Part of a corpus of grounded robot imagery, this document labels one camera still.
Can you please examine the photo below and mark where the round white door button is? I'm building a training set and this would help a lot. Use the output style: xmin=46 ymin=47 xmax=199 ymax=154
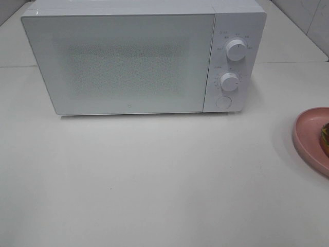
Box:
xmin=216 ymin=96 xmax=232 ymax=109

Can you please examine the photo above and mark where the white microwave door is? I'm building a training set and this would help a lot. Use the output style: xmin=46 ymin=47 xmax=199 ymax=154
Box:
xmin=22 ymin=14 xmax=214 ymax=115

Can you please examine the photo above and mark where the pink plate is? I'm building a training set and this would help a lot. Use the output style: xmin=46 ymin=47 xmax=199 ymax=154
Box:
xmin=293 ymin=107 xmax=328 ymax=176

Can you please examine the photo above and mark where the burger with lettuce and cheese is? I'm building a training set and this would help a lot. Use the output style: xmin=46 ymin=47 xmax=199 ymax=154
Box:
xmin=320 ymin=123 xmax=329 ymax=156

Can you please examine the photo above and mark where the lower white timer knob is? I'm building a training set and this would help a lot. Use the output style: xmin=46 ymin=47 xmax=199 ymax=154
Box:
xmin=220 ymin=73 xmax=239 ymax=92

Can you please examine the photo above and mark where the white microwave oven body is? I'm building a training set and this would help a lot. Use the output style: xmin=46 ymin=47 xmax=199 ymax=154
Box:
xmin=21 ymin=1 xmax=267 ymax=113

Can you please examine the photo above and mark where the upper white power knob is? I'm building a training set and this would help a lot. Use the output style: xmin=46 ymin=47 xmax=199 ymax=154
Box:
xmin=225 ymin=39 xmax=247 ymax=61

